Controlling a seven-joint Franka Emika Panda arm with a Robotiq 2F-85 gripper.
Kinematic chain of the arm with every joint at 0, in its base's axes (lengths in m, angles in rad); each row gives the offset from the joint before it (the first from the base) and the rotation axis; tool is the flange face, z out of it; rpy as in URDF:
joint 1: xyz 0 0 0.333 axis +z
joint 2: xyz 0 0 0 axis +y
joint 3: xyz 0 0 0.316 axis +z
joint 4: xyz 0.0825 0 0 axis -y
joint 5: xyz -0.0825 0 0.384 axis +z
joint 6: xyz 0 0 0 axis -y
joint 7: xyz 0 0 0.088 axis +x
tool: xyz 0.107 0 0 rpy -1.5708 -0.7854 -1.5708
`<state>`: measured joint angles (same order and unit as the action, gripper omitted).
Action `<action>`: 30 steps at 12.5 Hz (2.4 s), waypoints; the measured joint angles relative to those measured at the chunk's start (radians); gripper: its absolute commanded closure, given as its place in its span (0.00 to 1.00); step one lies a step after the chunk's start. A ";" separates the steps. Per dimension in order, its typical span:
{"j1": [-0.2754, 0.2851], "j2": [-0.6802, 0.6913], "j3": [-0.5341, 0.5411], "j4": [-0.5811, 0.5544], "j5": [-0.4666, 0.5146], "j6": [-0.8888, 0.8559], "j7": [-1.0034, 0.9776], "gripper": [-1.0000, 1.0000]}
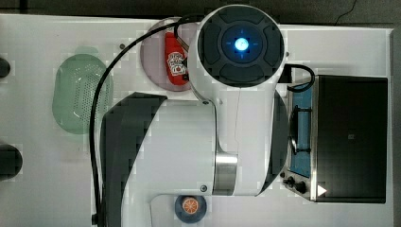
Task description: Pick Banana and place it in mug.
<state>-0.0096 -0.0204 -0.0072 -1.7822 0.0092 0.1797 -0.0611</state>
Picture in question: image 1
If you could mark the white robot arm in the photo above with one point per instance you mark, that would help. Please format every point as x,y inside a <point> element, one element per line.
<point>231,140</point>

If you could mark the red ketchup bottle toy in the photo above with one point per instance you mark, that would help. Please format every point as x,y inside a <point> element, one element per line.
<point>174,57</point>

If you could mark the grey round plate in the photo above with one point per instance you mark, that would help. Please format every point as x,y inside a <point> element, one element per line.
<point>152,56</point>

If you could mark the orange slice toy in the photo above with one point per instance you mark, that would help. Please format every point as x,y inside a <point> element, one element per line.
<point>190,205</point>

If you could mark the dark blue bowl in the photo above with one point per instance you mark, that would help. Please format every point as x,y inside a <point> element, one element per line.
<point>182,216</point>

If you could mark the green perforated colander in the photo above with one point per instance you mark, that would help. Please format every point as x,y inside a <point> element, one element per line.
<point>75,85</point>

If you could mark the black toaster oven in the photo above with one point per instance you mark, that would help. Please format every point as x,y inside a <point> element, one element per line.
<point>338,140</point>

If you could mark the black round post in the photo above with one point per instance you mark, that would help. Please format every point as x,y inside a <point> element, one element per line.
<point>11,161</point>

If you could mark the black cylinder post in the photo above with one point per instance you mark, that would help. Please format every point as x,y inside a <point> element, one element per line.
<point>4,68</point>

